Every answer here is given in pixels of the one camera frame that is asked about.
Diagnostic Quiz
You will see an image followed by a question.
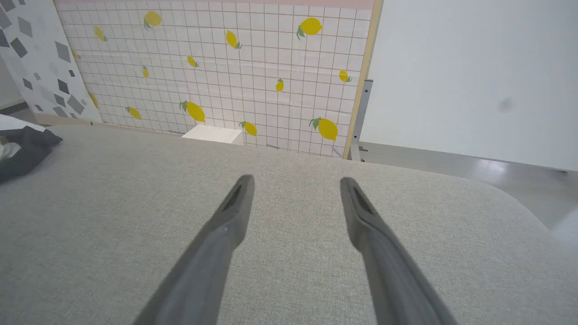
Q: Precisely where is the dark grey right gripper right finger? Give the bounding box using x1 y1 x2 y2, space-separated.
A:
340 177 459 325

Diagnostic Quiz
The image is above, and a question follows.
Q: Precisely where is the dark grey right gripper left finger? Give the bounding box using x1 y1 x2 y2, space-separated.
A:
133 175 256 325

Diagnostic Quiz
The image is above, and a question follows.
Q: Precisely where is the black and white garment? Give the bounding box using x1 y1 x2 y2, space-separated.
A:
0 114 63 183

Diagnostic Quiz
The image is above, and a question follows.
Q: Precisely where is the white rectangular box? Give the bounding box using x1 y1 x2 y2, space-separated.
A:
182 125 245 146

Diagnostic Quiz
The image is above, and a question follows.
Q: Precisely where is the lemon print grid panel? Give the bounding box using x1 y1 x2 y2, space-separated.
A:
53 0 384 160

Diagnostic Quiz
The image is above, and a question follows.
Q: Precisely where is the grey terrazzo print panel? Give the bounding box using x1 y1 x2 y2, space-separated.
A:
0 0 103 125

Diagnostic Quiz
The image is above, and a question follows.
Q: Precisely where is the grey metal panel bracket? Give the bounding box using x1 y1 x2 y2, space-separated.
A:
350 79 373 162

